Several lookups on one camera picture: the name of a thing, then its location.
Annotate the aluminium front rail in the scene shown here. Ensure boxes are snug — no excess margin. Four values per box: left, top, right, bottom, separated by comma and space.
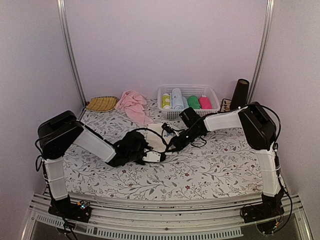
21, 191, 313, 240

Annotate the floral coaster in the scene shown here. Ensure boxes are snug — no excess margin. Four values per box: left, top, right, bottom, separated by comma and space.
219, 98, 232, 113

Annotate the magenta rolled towel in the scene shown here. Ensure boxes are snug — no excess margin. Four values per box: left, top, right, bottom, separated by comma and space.
198, 96, 213, 110

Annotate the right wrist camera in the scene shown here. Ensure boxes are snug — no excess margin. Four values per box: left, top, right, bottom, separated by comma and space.
161, 123, 180, 138

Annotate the cream white towel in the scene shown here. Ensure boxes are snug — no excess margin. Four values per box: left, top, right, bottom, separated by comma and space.
146, 122, 180, 152

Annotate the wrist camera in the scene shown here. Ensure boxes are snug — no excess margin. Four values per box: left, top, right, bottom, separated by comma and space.
142, 151, 166, 163
161, 123, 180, 138

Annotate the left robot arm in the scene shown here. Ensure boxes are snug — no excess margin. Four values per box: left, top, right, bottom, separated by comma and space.
35, 110, 152, 217

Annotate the aluminium frame post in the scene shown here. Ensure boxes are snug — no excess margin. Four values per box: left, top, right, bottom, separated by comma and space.
252, 0, 275, 89
56, 0, 87, 108

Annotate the pink towel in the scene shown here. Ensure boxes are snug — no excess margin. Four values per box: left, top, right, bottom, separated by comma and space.
115, 90, 153, 126

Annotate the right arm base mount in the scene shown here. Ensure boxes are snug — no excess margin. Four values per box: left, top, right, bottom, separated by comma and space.
239, 202, 285, 223

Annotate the light blue rolled towel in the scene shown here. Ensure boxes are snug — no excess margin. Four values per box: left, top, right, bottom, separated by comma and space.
171, 88, 184, 110

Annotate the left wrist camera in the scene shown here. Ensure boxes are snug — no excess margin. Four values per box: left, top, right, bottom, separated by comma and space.
142, 151, 166, 163

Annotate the left aluminium frame post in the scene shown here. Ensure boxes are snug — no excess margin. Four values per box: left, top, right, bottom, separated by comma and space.
56, 0, 87, 108

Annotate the yellow dotted rolled towel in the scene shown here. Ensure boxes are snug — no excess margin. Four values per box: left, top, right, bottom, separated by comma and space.
161, 93, 172, 110

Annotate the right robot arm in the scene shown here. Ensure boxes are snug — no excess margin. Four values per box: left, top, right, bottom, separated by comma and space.
165, 102, 285, 218

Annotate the white plastic basket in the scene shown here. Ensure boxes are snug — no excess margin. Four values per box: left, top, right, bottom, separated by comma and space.
157, 84, 220, 120

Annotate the grey blue rolled towel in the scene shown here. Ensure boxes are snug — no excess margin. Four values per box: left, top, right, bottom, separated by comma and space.
182, 96, 190, 109

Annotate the floral tablecloth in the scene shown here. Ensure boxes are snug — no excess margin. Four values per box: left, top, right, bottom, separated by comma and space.
49, 98, 286, 202

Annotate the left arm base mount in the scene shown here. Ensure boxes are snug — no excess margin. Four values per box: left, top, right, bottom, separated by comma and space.
48, 199, 92, 223

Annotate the yellow woven mat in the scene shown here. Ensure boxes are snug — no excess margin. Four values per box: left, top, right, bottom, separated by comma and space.
86, 96, 118, 112

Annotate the dark brown tall cup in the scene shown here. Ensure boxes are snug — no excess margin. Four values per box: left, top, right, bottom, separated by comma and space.
230, 79, 250, 110

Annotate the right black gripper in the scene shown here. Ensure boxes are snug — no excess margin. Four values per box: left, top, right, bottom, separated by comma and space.
167, 127, 202, 152

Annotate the right aluminium frame post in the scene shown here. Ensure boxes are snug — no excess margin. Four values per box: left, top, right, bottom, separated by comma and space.
252, 0, 275, 89

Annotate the green rolled towel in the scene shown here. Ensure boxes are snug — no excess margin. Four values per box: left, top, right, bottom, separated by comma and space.
187, 95, 201, 110

